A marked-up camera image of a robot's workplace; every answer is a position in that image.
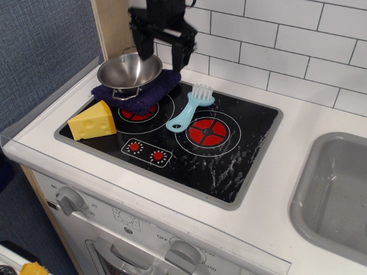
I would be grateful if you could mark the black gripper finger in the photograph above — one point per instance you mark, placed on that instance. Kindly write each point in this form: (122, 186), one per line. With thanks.
(144, 42)
(180, 56)

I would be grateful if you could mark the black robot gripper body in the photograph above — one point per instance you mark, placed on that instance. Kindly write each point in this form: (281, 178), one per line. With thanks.
(165, 21)

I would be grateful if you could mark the stainless steel pot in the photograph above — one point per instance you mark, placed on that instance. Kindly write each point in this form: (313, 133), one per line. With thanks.
(128, 75)

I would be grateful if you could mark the purple blue folded cloth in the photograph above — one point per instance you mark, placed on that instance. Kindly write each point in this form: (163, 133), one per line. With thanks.
(141, 104)

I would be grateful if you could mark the light blue dish brush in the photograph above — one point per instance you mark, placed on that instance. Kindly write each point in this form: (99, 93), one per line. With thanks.
(200, 96)

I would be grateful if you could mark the yellow toy cheese wedge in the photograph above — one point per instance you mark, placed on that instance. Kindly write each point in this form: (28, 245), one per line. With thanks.
(94, 122)

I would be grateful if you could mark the grey left oven knob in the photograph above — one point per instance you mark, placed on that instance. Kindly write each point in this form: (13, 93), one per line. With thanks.
(69, 200)

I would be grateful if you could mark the grey oven knob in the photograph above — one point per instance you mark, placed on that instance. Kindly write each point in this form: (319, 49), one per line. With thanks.
(183, 256)
(69, 200)

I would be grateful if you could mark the white toy oven front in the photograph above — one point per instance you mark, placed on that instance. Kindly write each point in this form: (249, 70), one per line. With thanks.
(107, 240)

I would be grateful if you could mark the grey right oven knob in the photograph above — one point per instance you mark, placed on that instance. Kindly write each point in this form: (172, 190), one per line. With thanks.
(183, 256)

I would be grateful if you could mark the grey sink basin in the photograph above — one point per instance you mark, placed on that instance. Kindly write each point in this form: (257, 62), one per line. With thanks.
(329, 205)

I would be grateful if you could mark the yellow black object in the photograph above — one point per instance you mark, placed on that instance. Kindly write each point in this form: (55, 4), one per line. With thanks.
(28, 269)

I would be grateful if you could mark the wooden side post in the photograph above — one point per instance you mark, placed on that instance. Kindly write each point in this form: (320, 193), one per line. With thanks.
(113, 26)

